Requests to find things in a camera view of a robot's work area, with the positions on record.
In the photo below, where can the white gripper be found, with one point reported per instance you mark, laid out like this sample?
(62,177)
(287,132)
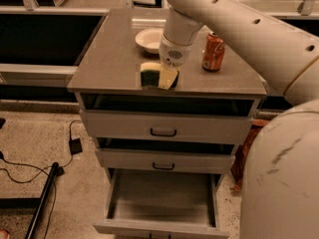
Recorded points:
(173,54)

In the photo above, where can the yellow green sponge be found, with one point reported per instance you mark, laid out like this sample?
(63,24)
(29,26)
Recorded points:
(150,74)

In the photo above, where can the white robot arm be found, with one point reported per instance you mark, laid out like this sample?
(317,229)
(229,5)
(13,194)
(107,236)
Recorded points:
(280,188)

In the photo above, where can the grey drawer cabinet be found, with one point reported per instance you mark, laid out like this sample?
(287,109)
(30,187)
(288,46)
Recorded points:
(112,64)

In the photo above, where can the top grey drawer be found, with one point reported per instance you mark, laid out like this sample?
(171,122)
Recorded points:
(224,121)

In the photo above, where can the grey drawer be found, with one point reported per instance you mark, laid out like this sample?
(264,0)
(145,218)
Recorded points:
(224,121)
(157,155)
(161,205)

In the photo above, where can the middle grey drawer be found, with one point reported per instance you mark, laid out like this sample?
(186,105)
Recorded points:
(157,155)

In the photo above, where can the bottom grey drawer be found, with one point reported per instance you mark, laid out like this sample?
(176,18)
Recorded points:
(161,205)

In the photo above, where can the white bowl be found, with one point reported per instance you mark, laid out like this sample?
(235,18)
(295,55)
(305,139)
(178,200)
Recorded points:
(149,39)

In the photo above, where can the orange soda can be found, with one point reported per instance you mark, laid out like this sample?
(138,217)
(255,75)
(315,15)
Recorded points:
(213,53)

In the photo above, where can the black power adapter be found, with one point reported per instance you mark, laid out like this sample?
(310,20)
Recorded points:
(75,146)

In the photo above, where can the orange backpack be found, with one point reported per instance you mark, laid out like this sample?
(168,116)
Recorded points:
(241,154)

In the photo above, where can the black stand leg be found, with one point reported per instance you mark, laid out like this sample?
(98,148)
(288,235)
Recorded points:
(37,204)

